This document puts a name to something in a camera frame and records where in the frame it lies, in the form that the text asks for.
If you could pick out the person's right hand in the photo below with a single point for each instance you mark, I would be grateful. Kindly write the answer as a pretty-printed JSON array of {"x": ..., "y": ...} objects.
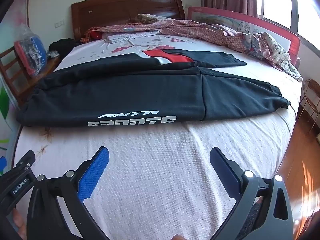
[{"x": 178, "y": 237}]

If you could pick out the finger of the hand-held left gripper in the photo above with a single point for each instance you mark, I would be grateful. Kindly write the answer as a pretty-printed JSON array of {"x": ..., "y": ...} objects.
[{"x": 23, "y": 158}]

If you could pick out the black clothing pile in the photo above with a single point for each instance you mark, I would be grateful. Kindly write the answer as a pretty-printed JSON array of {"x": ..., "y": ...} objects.
[{"x": 63, "y": 46}]

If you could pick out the wooden headboard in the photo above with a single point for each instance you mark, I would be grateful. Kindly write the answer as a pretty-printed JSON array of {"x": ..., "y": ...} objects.
[{"x": 125, "y": 12}]

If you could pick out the black pants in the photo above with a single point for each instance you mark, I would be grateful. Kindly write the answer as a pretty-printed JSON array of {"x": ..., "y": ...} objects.
[{"x": 125, "y": 92}]

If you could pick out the bed with white floral sheet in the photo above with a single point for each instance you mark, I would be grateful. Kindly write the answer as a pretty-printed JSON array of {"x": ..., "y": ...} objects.
[{"x": 162, "y": 167}]

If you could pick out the pink bed guard rail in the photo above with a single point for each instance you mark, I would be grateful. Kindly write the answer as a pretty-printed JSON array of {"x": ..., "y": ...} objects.
[{"x": 225, "y": 17}]

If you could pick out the red cloth item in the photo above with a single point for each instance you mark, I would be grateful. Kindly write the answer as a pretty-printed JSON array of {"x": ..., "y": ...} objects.
[{"x": 96, "y": 35}]

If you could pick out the wall socket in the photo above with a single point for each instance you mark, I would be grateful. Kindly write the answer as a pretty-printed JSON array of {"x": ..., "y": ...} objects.
[{"x": 60, "y": 24}]

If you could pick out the pink patterned quilt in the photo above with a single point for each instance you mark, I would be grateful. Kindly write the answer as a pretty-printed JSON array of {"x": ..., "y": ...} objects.
[{"x": 212, "y": 33}]

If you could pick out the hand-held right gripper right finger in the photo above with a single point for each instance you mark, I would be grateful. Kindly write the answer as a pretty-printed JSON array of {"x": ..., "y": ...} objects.
[{"x": 225, "y": 170}]

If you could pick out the plastic bag of clothes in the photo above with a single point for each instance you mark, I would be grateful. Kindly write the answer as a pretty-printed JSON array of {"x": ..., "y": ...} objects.
[{"x": 31, "y": 50}]

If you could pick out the window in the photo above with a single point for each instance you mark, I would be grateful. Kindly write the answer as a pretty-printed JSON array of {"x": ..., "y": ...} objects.
[{"x": 282, "y": 5}]

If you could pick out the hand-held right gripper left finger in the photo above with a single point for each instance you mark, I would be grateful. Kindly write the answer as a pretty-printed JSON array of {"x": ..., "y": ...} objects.
[{"x": 96, "y": 172}]

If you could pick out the white floral pillow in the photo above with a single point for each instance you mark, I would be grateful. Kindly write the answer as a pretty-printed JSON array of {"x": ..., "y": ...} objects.
[{"x": 130, "y": 37}]

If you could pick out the colourful wall decal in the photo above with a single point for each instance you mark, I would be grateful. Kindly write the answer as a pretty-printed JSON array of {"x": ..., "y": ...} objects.
[{"x": 5, "y": 105}]

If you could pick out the wooden chair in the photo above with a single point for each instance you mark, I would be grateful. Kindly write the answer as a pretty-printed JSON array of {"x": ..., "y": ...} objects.
[{"x": 15, "y": 80}]

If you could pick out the person's left hand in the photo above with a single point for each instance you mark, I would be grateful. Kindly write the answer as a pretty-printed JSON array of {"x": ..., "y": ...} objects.
[{"x": 18, "y": 221}]

